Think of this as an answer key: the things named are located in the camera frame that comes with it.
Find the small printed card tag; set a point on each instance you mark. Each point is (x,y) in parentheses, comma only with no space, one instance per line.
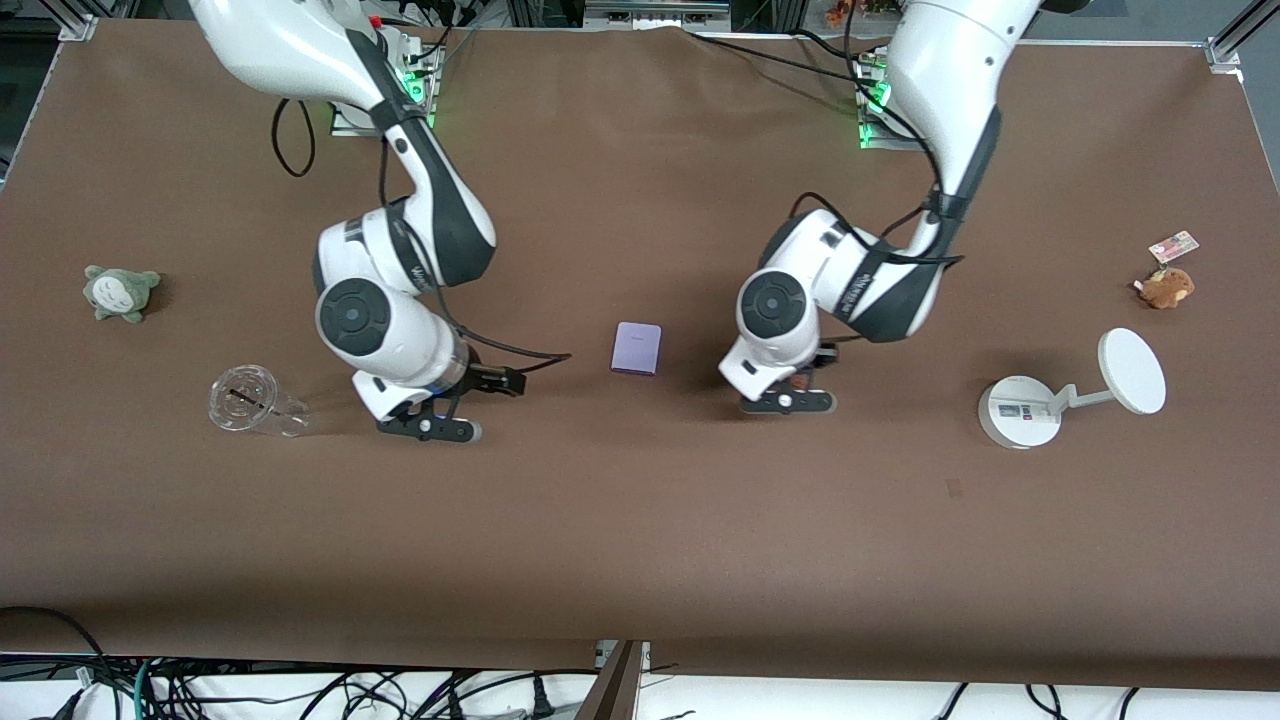
(1174,246)

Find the grey green plush toy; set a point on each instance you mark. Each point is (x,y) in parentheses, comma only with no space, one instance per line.
(120,293)

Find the white round phone stand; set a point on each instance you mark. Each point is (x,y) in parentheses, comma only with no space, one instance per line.
(1020,412)

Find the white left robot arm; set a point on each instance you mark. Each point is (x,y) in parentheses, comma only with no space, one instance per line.
(940,70)

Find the brown table cover sheet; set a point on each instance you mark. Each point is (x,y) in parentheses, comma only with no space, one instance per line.
(640,540)

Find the small purple box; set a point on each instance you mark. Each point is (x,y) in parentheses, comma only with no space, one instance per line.
(636,348)

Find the brown wooden beam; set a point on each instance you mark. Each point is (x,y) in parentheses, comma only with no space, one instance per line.
(610,690)

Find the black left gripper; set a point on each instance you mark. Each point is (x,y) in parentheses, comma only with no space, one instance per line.
(822,357)

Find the black power plug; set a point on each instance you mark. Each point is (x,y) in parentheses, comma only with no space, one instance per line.
(542,700)

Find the silver aluminium frame rail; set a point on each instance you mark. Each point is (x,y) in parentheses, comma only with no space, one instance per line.
(655,12)

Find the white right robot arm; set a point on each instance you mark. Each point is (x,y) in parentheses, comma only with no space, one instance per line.
(400,340)

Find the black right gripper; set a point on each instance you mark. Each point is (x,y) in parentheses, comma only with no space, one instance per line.
(484,378)

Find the small brown plush toy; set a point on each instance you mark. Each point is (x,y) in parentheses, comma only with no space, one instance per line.
(1166,288)

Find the small orange background toy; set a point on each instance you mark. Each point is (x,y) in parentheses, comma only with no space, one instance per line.
(840,12)

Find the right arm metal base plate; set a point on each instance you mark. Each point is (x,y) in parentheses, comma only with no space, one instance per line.
(352,122)

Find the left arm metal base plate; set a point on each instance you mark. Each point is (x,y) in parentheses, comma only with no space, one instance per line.
(872,135)

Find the clear plastic cup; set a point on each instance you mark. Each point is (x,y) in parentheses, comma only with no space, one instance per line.
(245,400)

